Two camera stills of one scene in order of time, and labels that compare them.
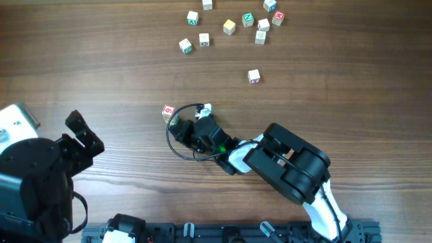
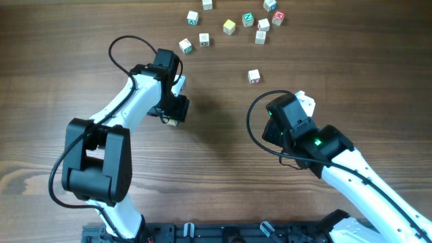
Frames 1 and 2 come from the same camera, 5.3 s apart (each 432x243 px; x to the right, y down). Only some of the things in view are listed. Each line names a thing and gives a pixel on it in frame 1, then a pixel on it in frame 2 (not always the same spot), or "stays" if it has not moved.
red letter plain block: (263, 25) stays
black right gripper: (184, 128) → (272, 131)
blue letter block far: (269, 5) stays
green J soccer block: (204, 39) stays
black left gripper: (71, 142) → (176, 109)
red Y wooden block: (254, 76) stays
